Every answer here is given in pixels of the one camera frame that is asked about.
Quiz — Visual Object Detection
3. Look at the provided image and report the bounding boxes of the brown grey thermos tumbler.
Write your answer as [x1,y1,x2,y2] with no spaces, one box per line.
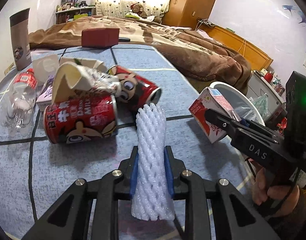
[10,8,32,71]

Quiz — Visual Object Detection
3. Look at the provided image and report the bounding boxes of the teddy bear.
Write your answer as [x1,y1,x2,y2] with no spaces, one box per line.
[130,3,147,18]

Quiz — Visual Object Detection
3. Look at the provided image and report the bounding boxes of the clear plastic bottle red label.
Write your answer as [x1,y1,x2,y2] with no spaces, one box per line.
[1,68,37,137]

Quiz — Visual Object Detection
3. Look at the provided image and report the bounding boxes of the white foam fruit net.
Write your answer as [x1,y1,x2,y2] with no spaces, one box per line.
[131,103,175,221]

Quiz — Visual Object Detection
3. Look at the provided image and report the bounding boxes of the wooden headboard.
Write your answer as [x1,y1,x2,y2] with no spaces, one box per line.
[202,24,273,71]

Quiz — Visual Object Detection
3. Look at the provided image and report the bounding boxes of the grey nightstand cabinet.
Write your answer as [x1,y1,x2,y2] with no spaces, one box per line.
[247,70,286,130]

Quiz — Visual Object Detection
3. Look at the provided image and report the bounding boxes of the cluttered shelf desk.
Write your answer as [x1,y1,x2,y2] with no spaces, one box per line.
[55,0,96,24]

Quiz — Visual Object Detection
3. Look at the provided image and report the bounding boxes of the wooden wardrobe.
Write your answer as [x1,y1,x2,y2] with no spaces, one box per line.
[162,0,215,29]

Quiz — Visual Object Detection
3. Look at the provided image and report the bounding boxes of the purple drink carton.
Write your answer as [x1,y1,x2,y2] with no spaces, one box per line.
[36,75,55,112]

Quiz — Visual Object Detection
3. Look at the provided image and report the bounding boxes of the white trash bin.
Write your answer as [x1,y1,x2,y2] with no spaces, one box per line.
[209,81,265,126]

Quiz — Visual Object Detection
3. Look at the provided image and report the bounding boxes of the brown patterned blanket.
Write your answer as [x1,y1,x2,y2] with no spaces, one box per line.
[29,16,251,94]

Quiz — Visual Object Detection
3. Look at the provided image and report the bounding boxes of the red white milk carton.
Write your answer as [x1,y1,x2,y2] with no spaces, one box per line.
[189,87,240,144]

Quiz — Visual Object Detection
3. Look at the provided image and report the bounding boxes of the right hand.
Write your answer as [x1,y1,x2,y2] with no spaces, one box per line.
[252,168,300,217]

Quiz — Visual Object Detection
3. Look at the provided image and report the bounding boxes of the red cup on nightstand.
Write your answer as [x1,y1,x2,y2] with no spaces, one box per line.
[264,72,274,83]

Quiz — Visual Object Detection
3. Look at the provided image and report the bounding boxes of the crushed white paper cup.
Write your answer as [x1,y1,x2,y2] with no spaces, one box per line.
[51,62,122,103]

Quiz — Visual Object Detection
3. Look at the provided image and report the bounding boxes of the plastic bag on cabinet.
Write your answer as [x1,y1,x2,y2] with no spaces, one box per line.
[249,94,269,120]

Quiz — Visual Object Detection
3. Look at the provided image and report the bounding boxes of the red milk can front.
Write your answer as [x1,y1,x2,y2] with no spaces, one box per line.
[43,95,117,144]

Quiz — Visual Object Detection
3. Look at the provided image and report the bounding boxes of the blue grid bedsheet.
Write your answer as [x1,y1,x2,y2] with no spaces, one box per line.
[0,44,252,238]

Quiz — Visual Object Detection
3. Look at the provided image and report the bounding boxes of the black phone on bed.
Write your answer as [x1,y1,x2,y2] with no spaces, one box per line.
[119,37,131,42]

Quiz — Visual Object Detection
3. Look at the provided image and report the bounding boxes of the dark red box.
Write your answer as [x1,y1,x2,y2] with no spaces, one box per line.
[81,28,119,48]

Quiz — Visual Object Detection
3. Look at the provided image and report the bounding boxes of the red milk can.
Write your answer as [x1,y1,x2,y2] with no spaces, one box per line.
[107,65,162,112]
[43,95,117,144]

